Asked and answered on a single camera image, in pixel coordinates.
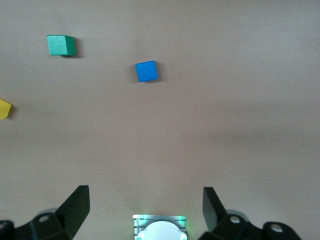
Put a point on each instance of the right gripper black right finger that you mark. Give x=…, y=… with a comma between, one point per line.
x=212, y=212

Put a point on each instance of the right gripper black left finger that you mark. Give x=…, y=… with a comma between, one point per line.
x=75, y=212

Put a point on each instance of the yellow wooden block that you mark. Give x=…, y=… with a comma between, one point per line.
x=4, y=109

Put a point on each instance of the blue wooden block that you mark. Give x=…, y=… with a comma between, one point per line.
x=146, y=71

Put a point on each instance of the green wooden block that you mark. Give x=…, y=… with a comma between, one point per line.
x=58, y=45

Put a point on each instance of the brown table cover sheet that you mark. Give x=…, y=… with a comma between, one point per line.
x=225, y=100

